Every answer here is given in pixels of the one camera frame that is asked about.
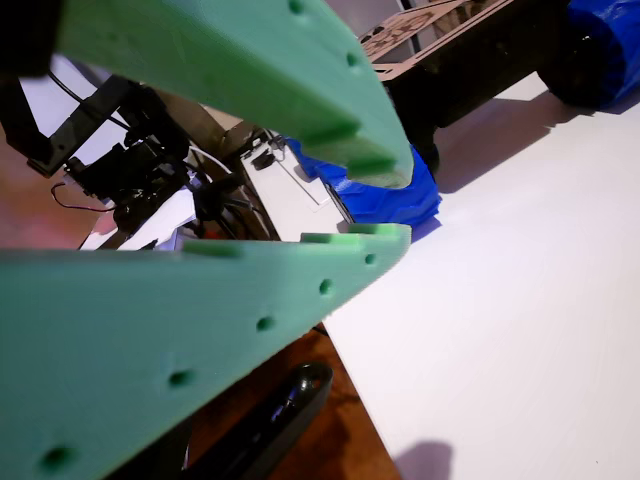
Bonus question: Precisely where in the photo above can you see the wooden microrover car body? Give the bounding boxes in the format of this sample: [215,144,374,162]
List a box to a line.
[357,0,576,174]

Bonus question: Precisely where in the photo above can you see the blue rover wheel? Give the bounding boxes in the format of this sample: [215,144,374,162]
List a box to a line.
[285,135,444,232]
[537,0,640,112]

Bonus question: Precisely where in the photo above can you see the white sheet with outlined rectangle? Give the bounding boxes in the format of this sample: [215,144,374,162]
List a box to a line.
[239,144,351,224]

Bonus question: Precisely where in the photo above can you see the white cable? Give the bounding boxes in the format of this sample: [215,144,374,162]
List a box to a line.
[188,146,236,176]

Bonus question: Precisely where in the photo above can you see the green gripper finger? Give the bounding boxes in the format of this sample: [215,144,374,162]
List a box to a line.
[0,223,413,480]
[52,0,416,190]

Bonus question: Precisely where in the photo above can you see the red and black wire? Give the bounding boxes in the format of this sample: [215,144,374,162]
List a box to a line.
[49,182,119,214]

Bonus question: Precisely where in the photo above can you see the glossy black clamp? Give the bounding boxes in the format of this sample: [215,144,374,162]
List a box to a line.
[182,362,335,480]

